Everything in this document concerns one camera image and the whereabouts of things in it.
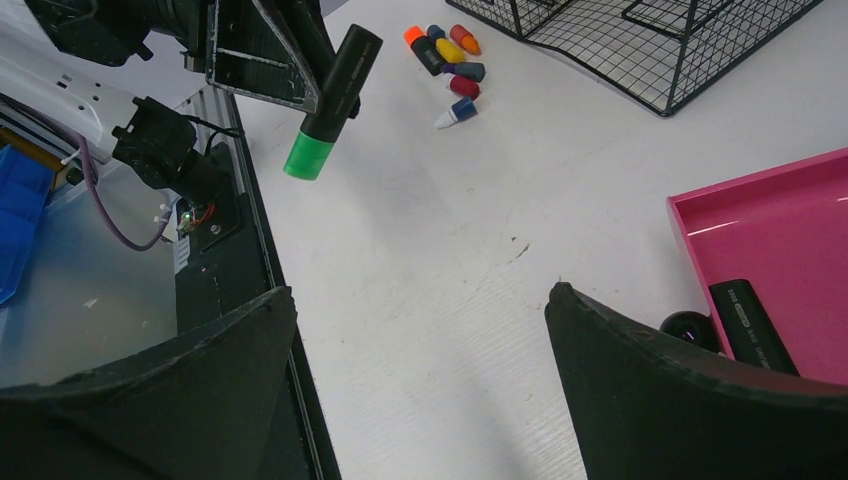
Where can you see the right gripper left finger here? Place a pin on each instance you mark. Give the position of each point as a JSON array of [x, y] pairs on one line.
[[198, 406]]

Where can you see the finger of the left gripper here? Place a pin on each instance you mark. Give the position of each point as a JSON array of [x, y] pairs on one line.
[[308, 32]]

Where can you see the orange cap black marker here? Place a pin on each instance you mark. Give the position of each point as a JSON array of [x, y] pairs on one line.
[[424, 50]]

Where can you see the orange red highlighter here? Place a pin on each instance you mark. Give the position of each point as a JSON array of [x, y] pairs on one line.
[[465, 39]]

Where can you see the blue plastic bin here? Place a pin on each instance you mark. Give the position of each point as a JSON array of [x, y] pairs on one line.
[[25, 185]]

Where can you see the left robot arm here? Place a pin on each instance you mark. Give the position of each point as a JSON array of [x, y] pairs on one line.
[[157, 142]]

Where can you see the green cap black marker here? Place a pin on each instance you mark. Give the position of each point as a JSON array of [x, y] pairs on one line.
[[319, 132]]

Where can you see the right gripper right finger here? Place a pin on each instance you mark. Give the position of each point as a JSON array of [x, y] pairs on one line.
[[646, 405]]

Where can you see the yellow highlighter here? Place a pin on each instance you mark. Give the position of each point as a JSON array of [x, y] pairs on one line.
[[449, 51]]

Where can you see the blue cap white marker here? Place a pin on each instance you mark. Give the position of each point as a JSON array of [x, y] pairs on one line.
[[458, 112]]

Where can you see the black pink drawer unit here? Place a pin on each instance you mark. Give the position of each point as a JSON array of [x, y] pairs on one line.
[[783, 229]]

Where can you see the black wire mesh desk organizer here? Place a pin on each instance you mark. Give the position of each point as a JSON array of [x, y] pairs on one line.
[[661, 53]]

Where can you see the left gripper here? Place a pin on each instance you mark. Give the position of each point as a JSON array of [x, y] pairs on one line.
[[251, 48]]

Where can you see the black blue marker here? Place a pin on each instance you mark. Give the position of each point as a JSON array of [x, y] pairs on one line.
[[751, 334]]

